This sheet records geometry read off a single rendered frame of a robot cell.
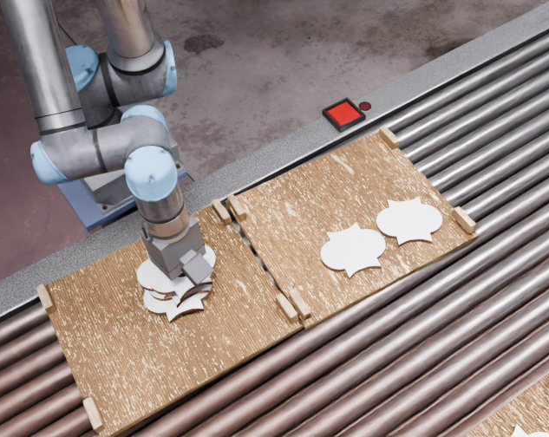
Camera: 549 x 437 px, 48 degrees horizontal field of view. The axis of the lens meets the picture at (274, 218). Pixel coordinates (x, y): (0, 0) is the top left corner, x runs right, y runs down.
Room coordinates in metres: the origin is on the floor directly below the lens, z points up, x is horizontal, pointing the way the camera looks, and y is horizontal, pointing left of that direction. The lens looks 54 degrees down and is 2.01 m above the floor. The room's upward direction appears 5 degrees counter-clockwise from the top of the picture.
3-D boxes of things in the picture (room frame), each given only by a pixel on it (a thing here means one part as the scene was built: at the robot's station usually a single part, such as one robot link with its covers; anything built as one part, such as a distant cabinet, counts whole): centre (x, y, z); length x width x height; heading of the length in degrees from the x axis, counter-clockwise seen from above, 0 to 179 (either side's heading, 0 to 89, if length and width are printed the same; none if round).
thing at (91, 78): (1.02, 0.38, 1.13); 0.13 x 0.12 x 0.14; 100
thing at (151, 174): (0.63, 0.18, 1.25); 0.09 x 0.08 x 0.11; 10
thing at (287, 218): (0.76, -0.16, 0.93); 0.41 x 0.35 x 0.02; 115
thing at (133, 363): (0.58, 0.23, 0.93); 0.41 x 0.35 x 0.02; 116
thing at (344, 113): (1.07, -0.19, 0.92); 0.06 x 0.06 x 0.01; 29
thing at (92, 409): (0.38, 0.34, 0.95); 0.06 x 0.02 x 0.03; 26
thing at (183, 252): (0.61, 0.17, 1.09); 0.12 x 0.09 x 0.16; 41
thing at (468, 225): (0.72, -0.39, 0.95); 0.06 x 0.02 x 0.03; 25
